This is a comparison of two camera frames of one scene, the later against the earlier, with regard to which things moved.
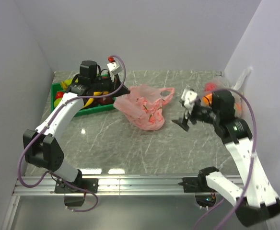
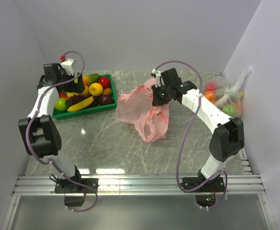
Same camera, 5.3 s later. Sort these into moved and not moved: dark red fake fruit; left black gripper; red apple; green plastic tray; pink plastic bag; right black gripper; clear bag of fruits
Moved: right black gripper; pink plastic bag; left black gripper
Not moved: red apple; clear bag of fruits; dark red fake fruit; green plastic tray
